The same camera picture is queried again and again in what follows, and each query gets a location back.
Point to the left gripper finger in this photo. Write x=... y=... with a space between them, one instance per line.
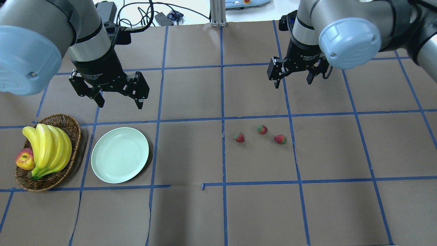
x=83 y=90
x=138 y=89

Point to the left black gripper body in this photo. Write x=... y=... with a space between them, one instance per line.
x=100 y=69

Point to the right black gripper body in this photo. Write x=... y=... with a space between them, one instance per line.
x=304 y=54

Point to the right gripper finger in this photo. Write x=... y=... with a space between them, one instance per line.
x=323 y=68
x=276 y=70

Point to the red strawberry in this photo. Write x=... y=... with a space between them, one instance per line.
x=280 y=139
x=239 y=137
x=262 y=129

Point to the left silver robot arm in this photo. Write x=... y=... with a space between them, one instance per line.
x=35 y=35

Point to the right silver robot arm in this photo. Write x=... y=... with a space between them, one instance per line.
x=344 y=34

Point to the light green plate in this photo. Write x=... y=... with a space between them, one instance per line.
x=119 y=155

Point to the brown wicker basket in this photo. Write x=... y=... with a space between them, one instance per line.
x=72 y=128

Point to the yellow banana bunch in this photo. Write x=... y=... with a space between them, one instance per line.
x=52 y=149

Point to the black power adapter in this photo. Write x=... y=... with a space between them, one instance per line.
x=163 y=20

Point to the red yellow apple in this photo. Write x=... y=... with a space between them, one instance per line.
x=25 y=159

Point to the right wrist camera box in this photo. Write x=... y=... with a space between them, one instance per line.
x=286 y=22

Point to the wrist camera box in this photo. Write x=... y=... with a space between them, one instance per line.
x=109 y=18
x=286 y=22

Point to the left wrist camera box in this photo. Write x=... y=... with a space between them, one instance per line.
x=109 y=18

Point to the aluminium frame post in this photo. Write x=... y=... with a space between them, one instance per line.
x=217 y=12

